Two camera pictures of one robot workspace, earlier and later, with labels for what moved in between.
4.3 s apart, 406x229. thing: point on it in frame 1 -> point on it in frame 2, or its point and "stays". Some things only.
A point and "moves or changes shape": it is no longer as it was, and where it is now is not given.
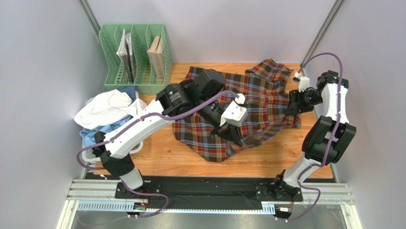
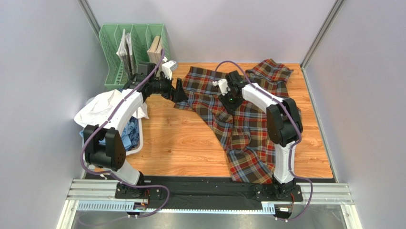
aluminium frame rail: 100,194 stays
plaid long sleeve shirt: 262,87 moves or changes shape
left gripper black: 235,134 -> 177,95
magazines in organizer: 125,52 stays
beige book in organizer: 156,54 stays
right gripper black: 292,103 -> 231,103
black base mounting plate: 208,192 stays
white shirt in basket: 114,105 stays
